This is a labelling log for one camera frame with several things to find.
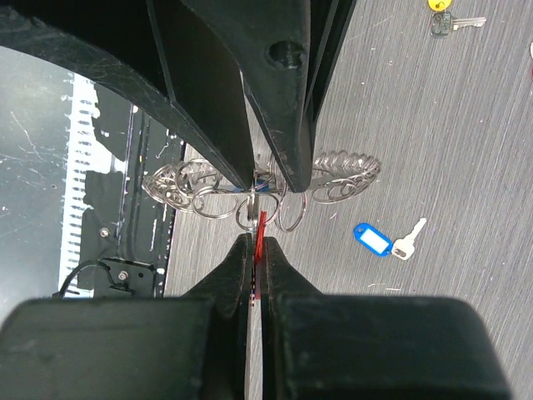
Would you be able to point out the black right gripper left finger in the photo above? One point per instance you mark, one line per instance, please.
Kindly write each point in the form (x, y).
(188, 347)

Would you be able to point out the key with yellow tag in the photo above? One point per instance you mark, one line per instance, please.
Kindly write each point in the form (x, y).
(443, 22)

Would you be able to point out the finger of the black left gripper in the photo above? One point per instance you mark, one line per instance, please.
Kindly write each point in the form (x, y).
(157, 55)
(287, 52)

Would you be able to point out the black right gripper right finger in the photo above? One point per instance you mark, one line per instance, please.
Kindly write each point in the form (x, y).
(324, 346)

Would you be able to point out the black mounting base plate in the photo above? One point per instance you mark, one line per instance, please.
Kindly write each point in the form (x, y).
(126, 235)

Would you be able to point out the slotted cable duct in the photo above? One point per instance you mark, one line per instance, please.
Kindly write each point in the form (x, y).
(81, 140)

